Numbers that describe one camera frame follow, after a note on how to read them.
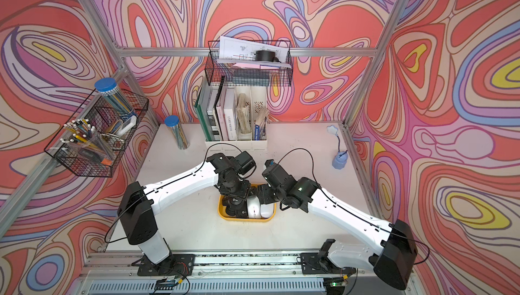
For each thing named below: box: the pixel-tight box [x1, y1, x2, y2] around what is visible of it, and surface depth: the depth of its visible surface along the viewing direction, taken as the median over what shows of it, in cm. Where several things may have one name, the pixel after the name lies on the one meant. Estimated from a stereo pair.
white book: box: [223, 87, 237, 141], surface depth 98 cm
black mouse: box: [225, 198, 249, 219], surface depth 84 cm
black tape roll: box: [255, 50, 282, 63], surface depth 84 cm
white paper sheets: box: [216, 35, 292, 69], surface depth 88 cm
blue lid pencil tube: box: [164, 115, 191, 151], surface depth 104 cm
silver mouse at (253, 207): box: [246, 194, 261, 219], surface depth 86 cm
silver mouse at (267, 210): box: [260, 202, 275, 219], surface depth 84 cm
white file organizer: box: [201, 84, 269, 153], surface depth 103 cm
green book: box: [194, 77, 216, 142], surface depth 94 cm
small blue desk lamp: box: [326, 125, 349, 170], surface depth 98 cm
